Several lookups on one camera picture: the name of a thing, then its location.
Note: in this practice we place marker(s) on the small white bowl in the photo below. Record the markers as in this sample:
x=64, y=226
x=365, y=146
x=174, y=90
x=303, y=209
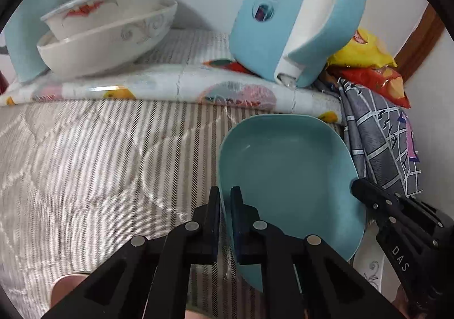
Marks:
x=369, y=258

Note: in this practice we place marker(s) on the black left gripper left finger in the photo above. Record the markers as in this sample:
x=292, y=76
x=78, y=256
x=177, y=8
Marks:
x=148, y=278

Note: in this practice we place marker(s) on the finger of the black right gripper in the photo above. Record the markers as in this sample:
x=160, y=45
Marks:
x=302, y=277

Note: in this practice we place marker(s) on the light blue square plate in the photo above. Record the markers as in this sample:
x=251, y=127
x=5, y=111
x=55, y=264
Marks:
x=297, y=172

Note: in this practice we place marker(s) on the large white bowl grey swirls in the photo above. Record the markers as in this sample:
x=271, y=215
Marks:
x=105, y=48

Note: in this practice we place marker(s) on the grey checked cloth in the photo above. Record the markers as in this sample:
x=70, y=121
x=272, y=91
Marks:
x=379, y=137

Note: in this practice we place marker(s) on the person's right hand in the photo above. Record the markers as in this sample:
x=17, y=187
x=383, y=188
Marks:
x=64, y=285

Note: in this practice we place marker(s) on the yellow snack bag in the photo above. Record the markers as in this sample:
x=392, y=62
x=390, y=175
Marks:
x=364, y=50

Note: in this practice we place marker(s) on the grey striped quilt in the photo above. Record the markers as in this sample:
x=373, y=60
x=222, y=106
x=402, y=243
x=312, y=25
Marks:
x=80, y=178

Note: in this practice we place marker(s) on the light blue thermos jug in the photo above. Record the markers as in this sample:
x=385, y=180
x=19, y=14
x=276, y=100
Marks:
x=20, y=59

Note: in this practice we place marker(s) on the red snack bag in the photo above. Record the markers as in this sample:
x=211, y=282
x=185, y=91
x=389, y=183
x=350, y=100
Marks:
x=384, y=81

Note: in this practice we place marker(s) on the colourful fruit print mat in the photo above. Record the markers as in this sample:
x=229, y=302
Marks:
x=181, y=83

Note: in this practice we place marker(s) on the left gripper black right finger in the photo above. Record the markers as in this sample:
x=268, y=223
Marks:
x=383, y=207

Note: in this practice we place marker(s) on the white bowl red pattern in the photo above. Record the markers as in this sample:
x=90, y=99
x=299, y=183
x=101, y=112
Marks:
x=78, y=16

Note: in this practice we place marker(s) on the light blue tissue box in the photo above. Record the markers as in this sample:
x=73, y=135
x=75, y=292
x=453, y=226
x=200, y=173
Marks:
x=289, y=41

